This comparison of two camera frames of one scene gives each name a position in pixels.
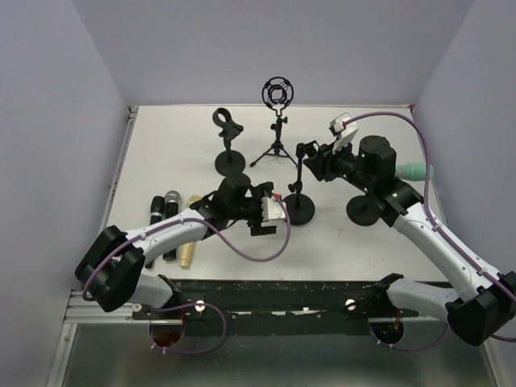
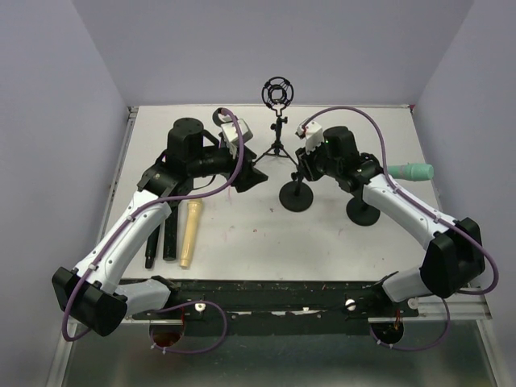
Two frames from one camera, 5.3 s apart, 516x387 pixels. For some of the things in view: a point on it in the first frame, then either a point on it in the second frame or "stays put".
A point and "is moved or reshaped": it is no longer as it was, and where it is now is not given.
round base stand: (361, 210) stays put
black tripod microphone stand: (277, 93) stays put
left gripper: (260, 190) → (249, 176)
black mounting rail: (329, 306) stays put
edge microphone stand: (299, 210) is moved or reshaped
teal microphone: (414, 172) stays put
